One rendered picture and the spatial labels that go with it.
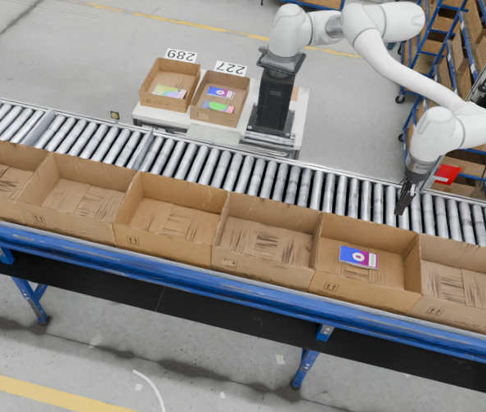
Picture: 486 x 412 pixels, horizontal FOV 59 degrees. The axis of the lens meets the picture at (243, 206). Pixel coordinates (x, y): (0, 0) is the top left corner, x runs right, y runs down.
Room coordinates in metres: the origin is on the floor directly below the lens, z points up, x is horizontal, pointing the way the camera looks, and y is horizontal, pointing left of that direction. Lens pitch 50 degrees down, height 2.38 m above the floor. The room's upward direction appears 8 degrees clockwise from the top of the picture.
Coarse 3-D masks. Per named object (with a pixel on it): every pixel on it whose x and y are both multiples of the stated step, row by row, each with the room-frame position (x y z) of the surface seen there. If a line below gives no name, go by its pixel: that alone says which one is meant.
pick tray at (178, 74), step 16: (160, 64) 2.42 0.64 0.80; (176, 64) 2.42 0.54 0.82; (192, 64) 2.41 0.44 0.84; (144, 80) 2.16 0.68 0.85; (160, 80) 2.31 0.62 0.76; (176, 80) 2.33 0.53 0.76; (192, 80) 2.36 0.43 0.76; (144, 96) 2.05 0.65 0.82; (160, 96) 2.04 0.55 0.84; (192, 96) 2.19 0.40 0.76
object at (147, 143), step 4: (152, 128) 1.79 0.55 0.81; (152, 132) 1.79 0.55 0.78; (148, 136) 1.73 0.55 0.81; (152, 136) 1.78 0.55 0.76; (148, 140) 1.72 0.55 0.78; (152, 140) 1.78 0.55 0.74; (144, 144) 1.67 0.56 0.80; (148, 144) 1.72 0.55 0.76; (140, 148) 1.63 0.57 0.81; (144, 148) 1.66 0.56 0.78; (148, 148) 1.71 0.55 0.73; (140, 152) 1.61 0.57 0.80; (144, 152) 1.66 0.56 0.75; (136, 156) 1.56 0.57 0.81; (140, 156) 1.60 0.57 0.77; (144, 156) 1.65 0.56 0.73; (136, 160) 1.55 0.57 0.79; (140, 160) 1.60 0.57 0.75; (132, 164) 1.50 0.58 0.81; (136, 164) 1.54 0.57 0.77; (140, 164) 1.59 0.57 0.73; (136, 168) 1.54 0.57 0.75
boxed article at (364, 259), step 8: (344, 248) 1.09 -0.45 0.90; (344, 256) 1.05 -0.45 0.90; (352, 256) 1.06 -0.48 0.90; (360, 256) 1.06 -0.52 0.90; (368, 256) 1.07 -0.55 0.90; (376, 256) 1.07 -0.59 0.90; (352, 264) 1.02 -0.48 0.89; (360, 264) 1.02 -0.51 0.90; (368, 264) 1.03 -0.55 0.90; (376, 264) 1.03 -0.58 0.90
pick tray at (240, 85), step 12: (216, 72) 2.36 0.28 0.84; (204, 84) 2.29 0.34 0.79; (216, 84) 2.35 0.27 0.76; (228, 84) 2.35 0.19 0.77; (240, 84) 2.34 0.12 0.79; (204, 96) 2.21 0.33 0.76; (240, 96) 2.26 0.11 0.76; (192, 108) 1.99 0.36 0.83; (204, 108) 1.98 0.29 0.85; (240, 108) 2.02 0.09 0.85; (204, 120) 1.98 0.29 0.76; (216, 120) 1.97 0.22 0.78; (228, 120) 1.96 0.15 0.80
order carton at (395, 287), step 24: (336, 216) 1.15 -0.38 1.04; (336, 240) 1.14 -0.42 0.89; (360, 240) 1.13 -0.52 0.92; (384, 240) 1.12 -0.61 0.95; (408, 240) 1.11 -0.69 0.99; (336, 264) 1.01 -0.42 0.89; (384, 264) 1.05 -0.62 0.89; (408, 264) 1.03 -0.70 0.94; (312, 288) 0.87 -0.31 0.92; (336, 288) 0.86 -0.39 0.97; (360, 288) 0.85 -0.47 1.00; (384, 288) 0.84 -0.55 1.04; (408, 288) 0.92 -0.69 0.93
